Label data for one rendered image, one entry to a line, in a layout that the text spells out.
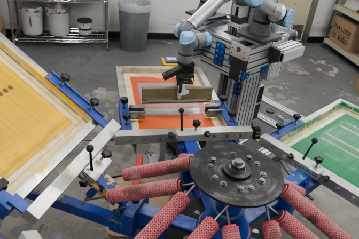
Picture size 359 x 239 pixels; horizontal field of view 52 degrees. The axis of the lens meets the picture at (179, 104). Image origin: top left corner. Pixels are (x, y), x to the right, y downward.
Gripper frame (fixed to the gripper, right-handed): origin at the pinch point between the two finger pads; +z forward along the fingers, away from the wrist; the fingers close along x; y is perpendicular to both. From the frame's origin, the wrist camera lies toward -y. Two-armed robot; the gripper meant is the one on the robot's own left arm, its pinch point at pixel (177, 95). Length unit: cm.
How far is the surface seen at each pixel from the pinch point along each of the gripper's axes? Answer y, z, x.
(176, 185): -18, -17, -85
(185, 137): -2.6, 2.7, -34.7
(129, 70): -21, 11, 54
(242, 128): 29.1, 5.0, -26.2
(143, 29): 22, 76, 316
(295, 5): 271, 51, 372
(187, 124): 5.5, 13.4, -7.9
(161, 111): -6.9, 12.9, 4.5
